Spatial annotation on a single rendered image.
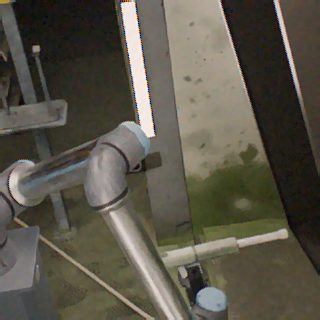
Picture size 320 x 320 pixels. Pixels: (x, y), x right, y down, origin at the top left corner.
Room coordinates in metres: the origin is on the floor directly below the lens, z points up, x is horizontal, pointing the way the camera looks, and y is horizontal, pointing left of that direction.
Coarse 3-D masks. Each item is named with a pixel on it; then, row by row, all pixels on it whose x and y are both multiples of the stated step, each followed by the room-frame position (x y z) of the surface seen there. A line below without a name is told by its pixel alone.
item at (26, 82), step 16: (0, 16) 2.50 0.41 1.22; (16, 16) 2.53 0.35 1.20; (16, 32) 2.50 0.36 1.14; (16, 48) 2.50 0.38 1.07; (16, 64) 2.50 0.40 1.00; (32, 80) 2.51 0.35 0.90; (32, 96) 2.50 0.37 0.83; (48, 144) 2.50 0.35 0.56; (64, 208) 2.50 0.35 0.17; (64, 224) 2.50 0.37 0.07
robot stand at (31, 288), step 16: (16, 240) 1.73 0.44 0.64; (32, 240) 1.71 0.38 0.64; (32, 256) 1.63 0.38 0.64; (16, 272) 1.57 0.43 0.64; (32, 272) 1.55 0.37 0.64; (0, 288) 1.51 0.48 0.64; (16, 288) 1.49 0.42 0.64; (32, 288) 1.49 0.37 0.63; (48, 288) 1.73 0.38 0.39; (0, 304) 1.51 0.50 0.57; (16, 304) 1.50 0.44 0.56; (32, 304) 1.52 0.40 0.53; (48, 304) 1.67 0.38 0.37
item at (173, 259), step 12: (228, 240) 1.62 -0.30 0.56; (240, 240) 1.62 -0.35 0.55; (252, 240) 1.61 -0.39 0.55; (264, 240) 1.61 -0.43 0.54; (168, 252) 1.62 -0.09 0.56; (180, 252) 1.61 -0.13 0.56; (192, 252) 1.60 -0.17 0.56; (204, 252) 1.59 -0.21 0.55; (216, 252) 1.59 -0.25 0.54; (228, 252) 1.59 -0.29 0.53; (168, 264) 1.58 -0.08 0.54; (180, 264) 1.58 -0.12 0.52
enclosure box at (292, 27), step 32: (224, 0) 1.73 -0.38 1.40; (256, 0) 1.73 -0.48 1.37; (288, 0) 1.13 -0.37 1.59; (256, 32) 1.73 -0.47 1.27; (288, 32) 1.13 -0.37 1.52; (256, 64) 1.73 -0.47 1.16; (288, 64) 1.74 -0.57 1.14; (256, 96) 1.73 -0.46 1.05; (288, 96) 1.74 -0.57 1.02; (288, 128) 1.74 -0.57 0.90; (288, 160) 1.74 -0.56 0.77; (288, 192) 1.74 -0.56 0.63; (288, 224) 1.73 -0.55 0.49
